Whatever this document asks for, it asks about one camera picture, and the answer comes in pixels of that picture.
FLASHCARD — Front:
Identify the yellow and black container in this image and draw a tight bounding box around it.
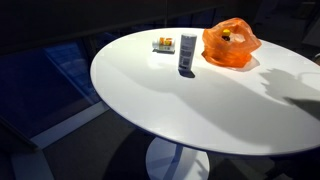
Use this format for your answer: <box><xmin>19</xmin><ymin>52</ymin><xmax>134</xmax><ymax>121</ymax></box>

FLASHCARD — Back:
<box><xmin>221</xmin><ymin>28</ymin><xmax>232</xmax><ymax>43</ymax></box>

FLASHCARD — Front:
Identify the orange plastic bag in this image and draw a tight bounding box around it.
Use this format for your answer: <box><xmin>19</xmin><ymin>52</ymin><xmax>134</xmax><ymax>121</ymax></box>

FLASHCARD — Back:
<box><xmin>201</xmin><ymin>17</ymin><xmax>263</xmax><ymax>69</ymax></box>

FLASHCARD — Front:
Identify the white round table base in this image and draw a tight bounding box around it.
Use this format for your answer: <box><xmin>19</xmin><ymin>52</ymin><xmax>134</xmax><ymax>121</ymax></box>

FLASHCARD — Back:
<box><xmin>145</xmin><ymin>136</ymin><xmax>211</xmax><ymax>180</ymax></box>

